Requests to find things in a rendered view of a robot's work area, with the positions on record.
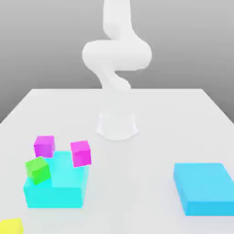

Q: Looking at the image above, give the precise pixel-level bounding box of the small magenta cube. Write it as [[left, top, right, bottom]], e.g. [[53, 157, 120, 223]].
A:
[[70, 140, 92, 168]]

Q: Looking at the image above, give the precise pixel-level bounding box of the small purple cube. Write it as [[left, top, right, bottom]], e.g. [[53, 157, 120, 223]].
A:
[[33, 135, 56, 159]]

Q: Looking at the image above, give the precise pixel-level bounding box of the small green cube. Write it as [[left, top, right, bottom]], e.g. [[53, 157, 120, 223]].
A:
[[25, 156, 51, 186]]

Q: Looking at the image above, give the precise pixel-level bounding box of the small yellow cube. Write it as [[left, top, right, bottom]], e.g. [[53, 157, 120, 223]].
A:
[[0, 218, 24, 234]]

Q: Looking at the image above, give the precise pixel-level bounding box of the large cyan box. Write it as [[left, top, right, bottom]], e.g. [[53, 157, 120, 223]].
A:
[[23, 151, 90, 209]]

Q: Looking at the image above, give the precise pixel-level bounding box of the large blue box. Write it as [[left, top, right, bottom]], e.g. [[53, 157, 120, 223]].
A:
[[173, 162, 234, 217]]

